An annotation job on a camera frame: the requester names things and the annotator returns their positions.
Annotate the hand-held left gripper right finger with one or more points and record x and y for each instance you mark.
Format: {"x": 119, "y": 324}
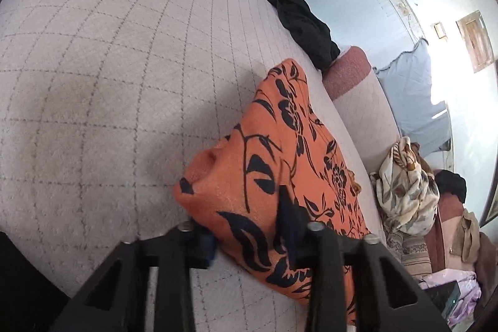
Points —
{"x": 291, "y": 225}

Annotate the orange floral sweater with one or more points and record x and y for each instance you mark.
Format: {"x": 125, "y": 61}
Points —
{"x": 241, "y": 168}

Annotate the lilac cloth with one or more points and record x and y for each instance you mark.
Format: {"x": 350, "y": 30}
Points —
{"x": 463, "y": 279}

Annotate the black clothes pile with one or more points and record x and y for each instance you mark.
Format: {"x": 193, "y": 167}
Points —
{"x": 303, "y": 24}

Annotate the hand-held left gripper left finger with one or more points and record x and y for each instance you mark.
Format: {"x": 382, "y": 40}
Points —
{"x": 206, "y": 245}

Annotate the wall switch plate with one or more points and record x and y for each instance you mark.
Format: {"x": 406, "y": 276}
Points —
{"x": 439, "y": 30}

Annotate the cream floral cloth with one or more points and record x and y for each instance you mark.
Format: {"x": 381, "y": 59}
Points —
{"x": 404, "y": 192}

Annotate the black box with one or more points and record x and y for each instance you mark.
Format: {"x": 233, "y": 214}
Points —
{"x": 443, "y": 295}

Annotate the pink quilted sofa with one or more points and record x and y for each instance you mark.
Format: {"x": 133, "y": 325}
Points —
{"x": 97, "y": 83}

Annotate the wooden wall frame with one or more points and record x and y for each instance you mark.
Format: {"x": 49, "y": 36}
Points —
{"x": 475, "y": 42}

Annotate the beige garment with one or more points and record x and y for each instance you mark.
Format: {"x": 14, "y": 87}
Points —
{"x": 469, "y": 234}

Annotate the black cloth on sofa back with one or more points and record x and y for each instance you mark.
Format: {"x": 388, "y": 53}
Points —
{"x": 453, "y": 182}

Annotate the striped floral cushion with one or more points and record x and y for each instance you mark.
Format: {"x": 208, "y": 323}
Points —
{"x": 412, "y": 250}

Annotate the light blue hanging cloth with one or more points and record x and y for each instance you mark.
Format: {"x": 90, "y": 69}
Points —
{"x": 412, "y": 94}

